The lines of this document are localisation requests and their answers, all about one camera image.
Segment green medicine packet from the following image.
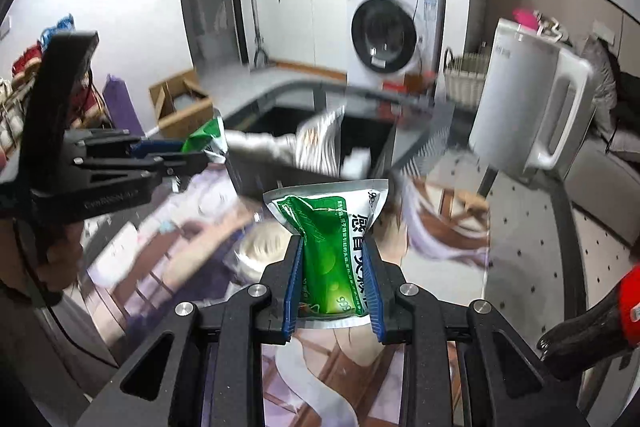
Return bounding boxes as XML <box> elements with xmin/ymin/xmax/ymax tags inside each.
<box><xmin>181</xmin><ymin>109</ymin><xmax>230</xmax><ymax>165</ymax></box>
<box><xmin>262</xmin><ymin>177</ymin><xmax>391</xmax><ymax>320</ymax></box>

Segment person's left hand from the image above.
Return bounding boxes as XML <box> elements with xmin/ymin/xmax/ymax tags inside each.
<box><xmin>0</xmin><ymin>212</ymin><xmax>86</xmax><ymax>303</ymax></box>

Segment white lower cabinets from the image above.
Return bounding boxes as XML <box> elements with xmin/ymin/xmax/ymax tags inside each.
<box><xmin>252</xmin><ymin>0</ymin><xmax>351</xmax><ymax>68</ymax></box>

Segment black cardboard box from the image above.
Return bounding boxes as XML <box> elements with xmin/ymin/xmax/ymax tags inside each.
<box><xmin>225</xmin><ymin>107</ymin><xmax>436</xmax><ymax>188</ymax></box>

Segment shoe rack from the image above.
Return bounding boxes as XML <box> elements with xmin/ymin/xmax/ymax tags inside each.
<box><xmin>0</xmin><ymin>14</ymin><xmax>108</xmax><ymax>148</ymax></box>

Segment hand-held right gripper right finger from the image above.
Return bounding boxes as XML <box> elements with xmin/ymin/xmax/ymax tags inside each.
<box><xmin>362</xmin><ymin>234</ymin><xmax>576</xmax><ymax>427</ymax></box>

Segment black jacket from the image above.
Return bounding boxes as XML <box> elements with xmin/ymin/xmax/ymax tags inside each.
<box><xmin>607</xmin><ymin>57</ymin><xmax>640</xmax><ymax>148</ymax></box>

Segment grey sofa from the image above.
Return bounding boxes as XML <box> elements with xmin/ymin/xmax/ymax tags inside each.
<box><xmin>570</xmin><ymin>127</ymin><xmax>640</xmax><ymax>268</ymax></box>

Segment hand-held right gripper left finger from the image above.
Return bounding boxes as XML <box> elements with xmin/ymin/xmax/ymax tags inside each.
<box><xmin>92</xmin><ymin>234</ymin><xmax>306</xmax><ymax>427</ymax></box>

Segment purple mat bag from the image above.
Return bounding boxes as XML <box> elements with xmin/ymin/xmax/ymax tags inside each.
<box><xmin>102</xmin><ymin>74</ymin><xmax>143</xmax><ymax>138</ymax></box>

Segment white washing machine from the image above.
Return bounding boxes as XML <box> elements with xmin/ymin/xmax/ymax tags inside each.
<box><xmin>346</xmin><ymin>0</ymin><xmax>443</xmax><ymax>88</ymax></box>

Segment white electric kettle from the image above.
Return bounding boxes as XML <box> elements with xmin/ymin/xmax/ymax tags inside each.
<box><xmin>467</xmin><ymin>18</ymin><xmax>596</xmax><ymax>178</ymax></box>

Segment pile of colourful clothes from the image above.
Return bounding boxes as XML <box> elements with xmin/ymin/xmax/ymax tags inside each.
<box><xmin>512</xmin><ymin>7</ymin><xmax>566</xmax><ymax>42</ymax></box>

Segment wicker basket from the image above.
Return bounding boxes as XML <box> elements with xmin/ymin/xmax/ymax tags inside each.
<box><xmin>442</xmin><ymin>49</ymin><xmax>488</xmax><ymax>108</ymax></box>

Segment printed table mat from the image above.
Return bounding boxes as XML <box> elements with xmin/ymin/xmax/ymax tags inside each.
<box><xmin>82</xmin><ymin>167</ymin><xmax>493</xmax><ymax>427</ymax></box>

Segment black red tool handle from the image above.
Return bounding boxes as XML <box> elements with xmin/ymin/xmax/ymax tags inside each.
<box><xmin>537</xmin><ymin>264</ymin><xmax>640</xmax><ymax>380</ymax></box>

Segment red box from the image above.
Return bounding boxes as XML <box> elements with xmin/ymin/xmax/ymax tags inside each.
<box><xmin>382</xmin><ymin>74</ymin><xmax>436</xmax><ymax>95</ymax></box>

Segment brown cardboard box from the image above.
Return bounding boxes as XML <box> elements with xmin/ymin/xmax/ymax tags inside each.
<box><xmin>149</xmin><ymin>69</ymin><xmax>215</xmax><ymax>140</ymax></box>

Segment mop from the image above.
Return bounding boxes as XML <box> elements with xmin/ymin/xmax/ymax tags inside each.
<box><xmin>245</xmin><ymin>0</ymin><xmax>271</xmax><ymax>68</ymax></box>

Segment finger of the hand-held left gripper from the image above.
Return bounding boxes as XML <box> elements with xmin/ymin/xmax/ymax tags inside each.
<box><xmin>75</xmin><ymin>152</ymin><xmax>211</xmax><ymax>190</ymax></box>
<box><xmin>65</xmin><ymin>129</ymin><xmax>201</xmax><ymax>158</ymax></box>

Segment white red-edged packet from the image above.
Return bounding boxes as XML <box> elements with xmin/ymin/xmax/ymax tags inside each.
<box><xmin>295</xmin><ymin>107</ymin><xmax>346</xmax><ymax>175</ymax></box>

